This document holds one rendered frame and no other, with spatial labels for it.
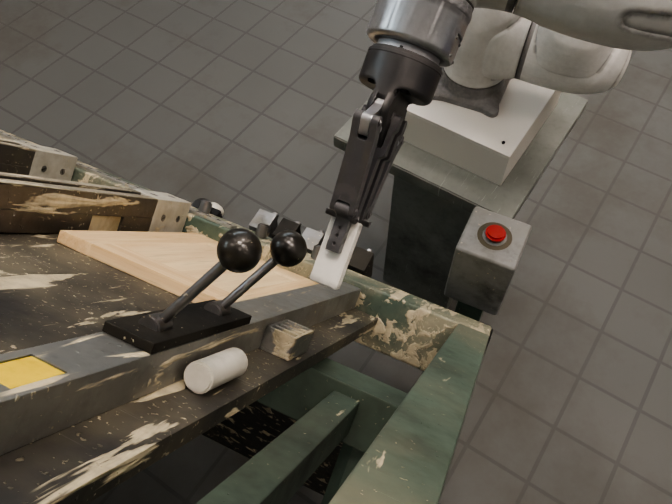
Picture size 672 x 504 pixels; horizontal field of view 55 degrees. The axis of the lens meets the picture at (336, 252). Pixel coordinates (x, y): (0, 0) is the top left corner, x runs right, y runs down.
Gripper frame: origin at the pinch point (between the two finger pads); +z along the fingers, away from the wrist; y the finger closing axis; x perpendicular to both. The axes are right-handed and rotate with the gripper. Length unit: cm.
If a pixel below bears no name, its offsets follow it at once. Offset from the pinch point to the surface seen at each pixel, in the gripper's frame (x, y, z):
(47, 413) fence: 7.5, -27.1, 13.6
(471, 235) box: -7, 67, -5
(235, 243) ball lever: 4.7, -13.7, 0.8
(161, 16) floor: 182, 223, -50
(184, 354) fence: 7.5, -9.8, 12.6
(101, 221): 47, 30, 13
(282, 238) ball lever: 5.3, -1.6, 0.5
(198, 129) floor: 123, 186, -5
